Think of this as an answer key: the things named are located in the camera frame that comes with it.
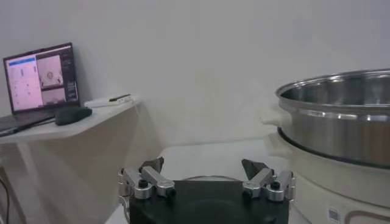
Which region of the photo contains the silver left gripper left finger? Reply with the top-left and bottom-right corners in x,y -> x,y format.
118,156 -> 177,200

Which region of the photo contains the open black laptop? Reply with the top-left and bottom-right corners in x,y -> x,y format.
0,42 -> 82,138

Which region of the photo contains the white rounded laptop desk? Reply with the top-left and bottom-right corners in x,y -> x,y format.
0,97 -> 165,224

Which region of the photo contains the flat white box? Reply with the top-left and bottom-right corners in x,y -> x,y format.
83,94 -> 135,109

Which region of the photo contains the stainless steel steamer basket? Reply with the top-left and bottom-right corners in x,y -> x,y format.
275,69 -> 390,168

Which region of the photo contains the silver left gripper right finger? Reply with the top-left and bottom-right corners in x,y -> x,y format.
241,158 -> 296,202

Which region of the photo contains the white electric cooker pot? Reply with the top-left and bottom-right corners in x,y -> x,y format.
260,105 -> 390,224

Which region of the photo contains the small black white device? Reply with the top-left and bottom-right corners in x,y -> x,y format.
108,94 -> 132,102

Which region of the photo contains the black computer mouse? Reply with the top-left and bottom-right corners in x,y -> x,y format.
54,106 -> 93,126

